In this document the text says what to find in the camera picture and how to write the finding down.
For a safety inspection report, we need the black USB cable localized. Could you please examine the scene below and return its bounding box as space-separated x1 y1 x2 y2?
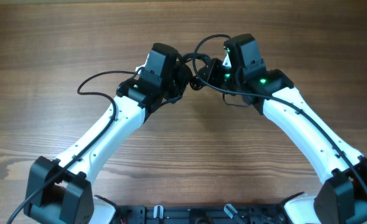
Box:
180 52 214 91

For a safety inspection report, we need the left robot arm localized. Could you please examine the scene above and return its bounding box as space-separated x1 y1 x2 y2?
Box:
17 43 193 223

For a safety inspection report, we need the right camera cable black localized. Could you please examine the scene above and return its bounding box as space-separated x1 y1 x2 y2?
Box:
192 34 367 224

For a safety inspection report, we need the camera cable black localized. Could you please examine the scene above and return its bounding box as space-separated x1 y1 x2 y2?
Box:
192 34 367 224
6 70 141 224

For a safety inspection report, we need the left camera cable black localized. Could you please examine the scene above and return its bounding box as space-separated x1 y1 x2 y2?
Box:
6 70 141 224

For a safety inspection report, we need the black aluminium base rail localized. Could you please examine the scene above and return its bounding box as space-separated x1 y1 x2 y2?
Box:
111 204 289 224

